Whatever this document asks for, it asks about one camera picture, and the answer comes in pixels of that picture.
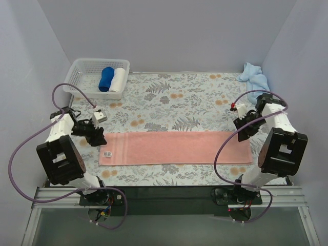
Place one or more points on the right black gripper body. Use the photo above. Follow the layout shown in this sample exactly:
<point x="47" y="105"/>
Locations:
<point x="242" y="128"/>

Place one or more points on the pink towel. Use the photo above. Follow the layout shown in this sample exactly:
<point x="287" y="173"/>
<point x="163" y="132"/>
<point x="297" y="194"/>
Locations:
<point x="157" y="148"/>

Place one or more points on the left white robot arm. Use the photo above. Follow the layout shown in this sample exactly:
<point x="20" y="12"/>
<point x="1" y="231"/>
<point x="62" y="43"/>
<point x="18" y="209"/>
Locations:
<point x="61" y="159"/>

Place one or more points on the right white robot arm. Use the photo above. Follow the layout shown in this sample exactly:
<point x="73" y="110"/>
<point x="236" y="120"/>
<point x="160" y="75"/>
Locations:
<point x="282" y="151"/>

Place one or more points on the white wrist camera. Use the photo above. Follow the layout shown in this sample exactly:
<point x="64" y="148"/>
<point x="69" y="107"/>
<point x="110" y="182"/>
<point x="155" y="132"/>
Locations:
<point x="240" y="109"/>
<point x="98" y="117"/>

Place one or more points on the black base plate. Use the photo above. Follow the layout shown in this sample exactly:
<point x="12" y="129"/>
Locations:
<point x="184" y="200"/>

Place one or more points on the white plastic basket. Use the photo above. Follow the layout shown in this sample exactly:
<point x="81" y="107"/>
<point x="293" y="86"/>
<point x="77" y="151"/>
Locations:
<point x="85" y="74"/>

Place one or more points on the aluminium rail frame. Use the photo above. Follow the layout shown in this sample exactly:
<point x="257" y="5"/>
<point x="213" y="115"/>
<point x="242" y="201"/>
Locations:
<point x="61" y="218"/>

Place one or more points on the white rolled towel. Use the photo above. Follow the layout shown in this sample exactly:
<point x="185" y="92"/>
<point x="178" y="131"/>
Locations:
<point x="117" y="81"/>

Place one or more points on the blue rolled towel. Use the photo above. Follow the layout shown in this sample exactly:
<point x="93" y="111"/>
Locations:
<point x="107" y="75"/>

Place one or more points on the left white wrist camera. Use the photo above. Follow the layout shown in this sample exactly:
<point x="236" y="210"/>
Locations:
<point x="98" y="117"/>

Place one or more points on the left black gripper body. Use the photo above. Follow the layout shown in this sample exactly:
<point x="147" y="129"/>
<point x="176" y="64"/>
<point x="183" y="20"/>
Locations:
<point x="95" y="135"/>

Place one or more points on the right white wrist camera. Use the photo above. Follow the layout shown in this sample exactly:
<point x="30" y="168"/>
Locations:
<point x="240" y="109"/>

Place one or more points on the light blue crumpled towel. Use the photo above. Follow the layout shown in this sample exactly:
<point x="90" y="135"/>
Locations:
<point x="254" y="78"/>

